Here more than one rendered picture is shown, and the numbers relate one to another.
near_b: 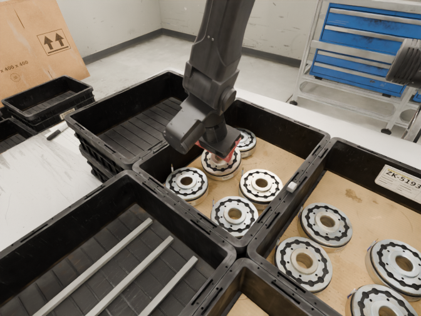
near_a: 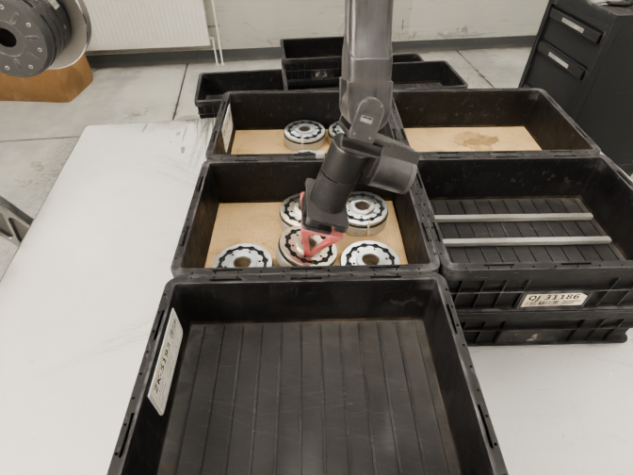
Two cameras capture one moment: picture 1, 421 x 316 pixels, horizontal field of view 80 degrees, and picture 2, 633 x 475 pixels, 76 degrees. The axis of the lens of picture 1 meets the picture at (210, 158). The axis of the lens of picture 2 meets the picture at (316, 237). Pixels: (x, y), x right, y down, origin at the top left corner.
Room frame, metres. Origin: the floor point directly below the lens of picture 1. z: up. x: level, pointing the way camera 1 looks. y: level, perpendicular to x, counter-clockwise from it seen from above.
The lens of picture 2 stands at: (0.78, 0.35, 1.38)
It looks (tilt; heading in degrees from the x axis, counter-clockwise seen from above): 45 degrees down; 229
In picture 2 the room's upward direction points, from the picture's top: straight up
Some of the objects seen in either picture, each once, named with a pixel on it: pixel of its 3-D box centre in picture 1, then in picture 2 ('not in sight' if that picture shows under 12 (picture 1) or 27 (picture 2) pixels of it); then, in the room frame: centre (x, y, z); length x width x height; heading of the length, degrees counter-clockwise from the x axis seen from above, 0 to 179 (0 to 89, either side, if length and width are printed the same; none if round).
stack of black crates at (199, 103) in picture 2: not in sight; (248, 129); (-0.15, -1.20, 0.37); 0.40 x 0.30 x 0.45; 146
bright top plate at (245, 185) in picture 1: (260, 184); (305, 209); (0.39, -0.12, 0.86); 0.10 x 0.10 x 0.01
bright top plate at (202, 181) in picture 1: (187, 182); (370, 262); (0.40, 0.06, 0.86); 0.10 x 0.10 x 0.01
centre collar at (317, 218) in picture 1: (326, 221); not in sight; (0.29, -0.24, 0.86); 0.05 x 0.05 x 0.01
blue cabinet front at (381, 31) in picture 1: (365, 51); not in sight; (1.95, -1.18, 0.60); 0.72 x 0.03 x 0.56; 56
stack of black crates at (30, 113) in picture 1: (64, 125); not in sight; (1.31, 0.94, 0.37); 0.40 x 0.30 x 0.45; 146
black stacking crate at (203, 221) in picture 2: (235, 168); (306, 233); (0.44, -0.06, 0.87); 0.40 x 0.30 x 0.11; 140
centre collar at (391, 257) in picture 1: (403, 264); (304, 129); (0.20, -0.35, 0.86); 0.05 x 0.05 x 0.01
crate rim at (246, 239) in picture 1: (237, 153); (305, 211); (0.44, -0.06, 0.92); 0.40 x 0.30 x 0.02; 140
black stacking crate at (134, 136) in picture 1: (156, 123); (307, 393); (0.63, 0.17, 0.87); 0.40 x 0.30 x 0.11; 140
